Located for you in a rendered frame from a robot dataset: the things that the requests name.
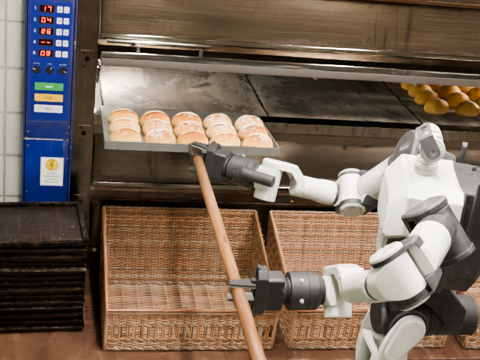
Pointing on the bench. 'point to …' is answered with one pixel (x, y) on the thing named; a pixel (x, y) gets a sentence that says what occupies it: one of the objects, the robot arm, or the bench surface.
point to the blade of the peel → (176, 137)
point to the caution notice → (51, 171)
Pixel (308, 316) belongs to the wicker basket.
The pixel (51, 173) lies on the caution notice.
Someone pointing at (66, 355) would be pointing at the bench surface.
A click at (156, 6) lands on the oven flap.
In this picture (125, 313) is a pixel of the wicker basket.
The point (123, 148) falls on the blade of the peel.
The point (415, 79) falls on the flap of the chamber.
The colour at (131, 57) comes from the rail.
